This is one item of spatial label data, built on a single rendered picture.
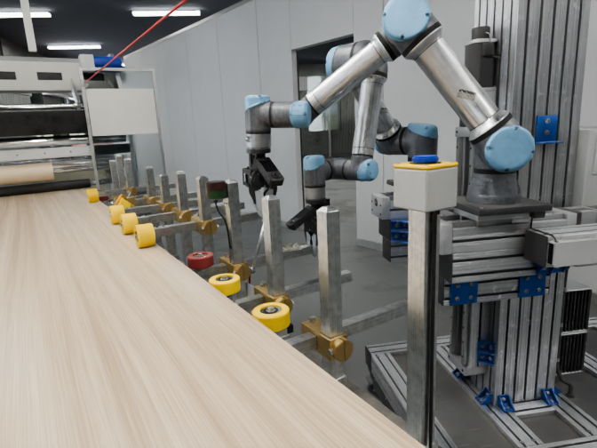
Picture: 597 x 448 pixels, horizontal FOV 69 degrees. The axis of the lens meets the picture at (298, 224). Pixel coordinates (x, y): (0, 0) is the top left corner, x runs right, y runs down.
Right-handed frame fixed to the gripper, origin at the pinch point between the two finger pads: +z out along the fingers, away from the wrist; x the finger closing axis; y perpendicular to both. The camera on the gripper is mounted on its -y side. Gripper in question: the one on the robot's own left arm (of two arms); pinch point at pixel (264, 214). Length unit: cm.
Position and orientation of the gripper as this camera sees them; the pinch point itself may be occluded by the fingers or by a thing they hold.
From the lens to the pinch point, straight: 134.2
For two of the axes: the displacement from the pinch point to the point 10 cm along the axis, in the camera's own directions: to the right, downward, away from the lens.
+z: 0.2, 9.7, 2.6
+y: -5.3, -2.1, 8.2
